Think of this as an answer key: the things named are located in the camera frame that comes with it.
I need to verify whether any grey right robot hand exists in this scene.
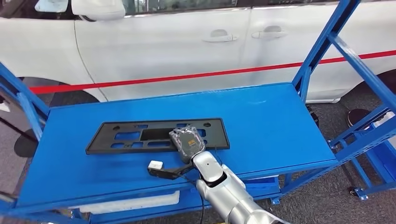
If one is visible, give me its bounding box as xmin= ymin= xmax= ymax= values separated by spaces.
xmin=169 ymin=126 xmax=206 ymax=164

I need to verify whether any black plastic plate frame part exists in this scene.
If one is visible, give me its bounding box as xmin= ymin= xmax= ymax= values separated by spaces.
xmin=85 ymin=118 xmax=231 ymax=155

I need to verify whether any blue metal shelf rack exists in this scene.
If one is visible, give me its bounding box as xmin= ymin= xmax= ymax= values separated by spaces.
xmin=0 ymin=0 xmax=396 ymax=224

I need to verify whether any blue wheeled shelf rack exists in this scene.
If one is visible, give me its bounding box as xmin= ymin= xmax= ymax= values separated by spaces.
xmin=328 ymin=105 xmax=396 ymax=202

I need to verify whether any red barrier belt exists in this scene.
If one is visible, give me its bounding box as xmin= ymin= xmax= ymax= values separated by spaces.
xmin=29 ymin=49 xmax=396 ymax=95

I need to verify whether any blue plastic bin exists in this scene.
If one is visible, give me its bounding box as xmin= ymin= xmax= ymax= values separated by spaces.
xmin=244 ymin=177 xmax=281 ymax=198

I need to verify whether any white car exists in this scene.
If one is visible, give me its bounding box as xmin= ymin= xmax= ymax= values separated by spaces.
xmin=0 ymin=0 xmax=396 ymax=104

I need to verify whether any thin black stanchion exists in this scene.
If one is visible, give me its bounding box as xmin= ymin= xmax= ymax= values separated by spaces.
xmin=0 ymin=116 xmax=39 ymax=159

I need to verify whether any black round stanchion base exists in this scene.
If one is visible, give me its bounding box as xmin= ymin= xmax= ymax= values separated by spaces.
xmin=346 ymin=108 xmax=372 ymax=128

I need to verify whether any black camera bracket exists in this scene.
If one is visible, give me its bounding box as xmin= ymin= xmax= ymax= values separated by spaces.
xmin=147 ymin=164 xmax=196 ymax=181

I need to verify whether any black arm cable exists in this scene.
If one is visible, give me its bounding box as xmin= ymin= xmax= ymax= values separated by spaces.
xmin=176 ymin=175 xmax=206 ymax=224

